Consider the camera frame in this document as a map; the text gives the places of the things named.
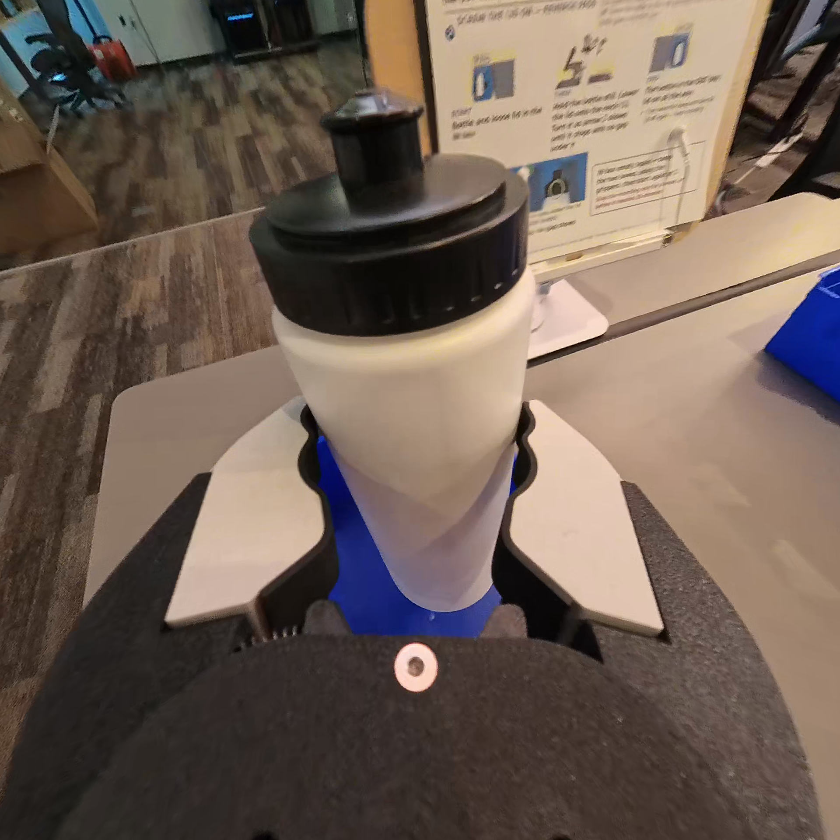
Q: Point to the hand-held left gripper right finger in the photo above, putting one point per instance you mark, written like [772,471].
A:
[577,531]

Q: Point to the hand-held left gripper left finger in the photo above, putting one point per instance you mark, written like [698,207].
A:
[256,525]

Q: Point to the white plastic bottle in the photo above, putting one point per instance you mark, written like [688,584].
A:
[407,394]

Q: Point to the black bottle lid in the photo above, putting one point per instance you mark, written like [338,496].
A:
[394,262]

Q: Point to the wooden cabinet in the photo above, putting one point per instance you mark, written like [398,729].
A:
[39,197]

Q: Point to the printed instruction sheet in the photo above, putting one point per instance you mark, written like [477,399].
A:
[544,131]

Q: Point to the red case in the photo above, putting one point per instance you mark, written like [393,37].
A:
[115,59]

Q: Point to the black swivel office chair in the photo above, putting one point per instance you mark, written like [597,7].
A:
[72,65]

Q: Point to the black low cabinet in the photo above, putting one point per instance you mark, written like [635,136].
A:
[249,26]

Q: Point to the instruction sheet on stand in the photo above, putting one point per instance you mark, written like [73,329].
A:
[394,39]

